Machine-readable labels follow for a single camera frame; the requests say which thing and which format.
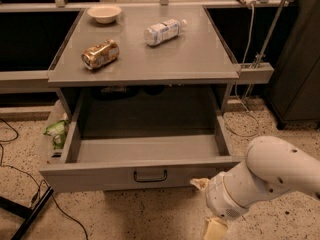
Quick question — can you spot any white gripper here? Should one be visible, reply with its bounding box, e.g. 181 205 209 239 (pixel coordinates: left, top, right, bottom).
190 172 249 240

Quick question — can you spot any white hanging cable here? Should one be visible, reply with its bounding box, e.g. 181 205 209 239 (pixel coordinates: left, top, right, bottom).
222 3 261 139

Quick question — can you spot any black floor cable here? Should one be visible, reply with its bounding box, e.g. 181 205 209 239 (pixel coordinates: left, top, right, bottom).
0 117 90 240

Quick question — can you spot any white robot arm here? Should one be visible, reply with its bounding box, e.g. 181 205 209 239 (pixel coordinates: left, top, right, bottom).
190 136 320 240

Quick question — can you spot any grey cabinet with top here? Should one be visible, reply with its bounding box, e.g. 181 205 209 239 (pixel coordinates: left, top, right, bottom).
47 3 241 122

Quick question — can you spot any white ceramic bowl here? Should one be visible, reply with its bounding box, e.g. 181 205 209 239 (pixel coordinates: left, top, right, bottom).
87 5 121 24

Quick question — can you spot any grey top drawer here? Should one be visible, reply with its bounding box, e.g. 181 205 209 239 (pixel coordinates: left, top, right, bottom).
39 89 246 194

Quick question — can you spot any golden crushed drink can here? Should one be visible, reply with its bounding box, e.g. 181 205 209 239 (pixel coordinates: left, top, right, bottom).
81 39 120 70

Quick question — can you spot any black metal stand leg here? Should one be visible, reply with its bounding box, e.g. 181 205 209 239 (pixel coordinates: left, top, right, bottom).
0 187 53 240

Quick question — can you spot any green snack bag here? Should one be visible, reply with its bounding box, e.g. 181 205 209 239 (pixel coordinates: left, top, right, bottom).
44 120 68 149

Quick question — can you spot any clear plastic water bottle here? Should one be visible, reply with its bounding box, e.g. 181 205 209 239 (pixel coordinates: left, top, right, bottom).
144 19 188 46

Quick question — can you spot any dark cabinet at right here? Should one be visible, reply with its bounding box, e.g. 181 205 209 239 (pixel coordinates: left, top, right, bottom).
264 0 320 129

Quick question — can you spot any black drawer handle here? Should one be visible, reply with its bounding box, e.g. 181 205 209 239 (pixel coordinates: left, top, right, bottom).
133 170 168 183

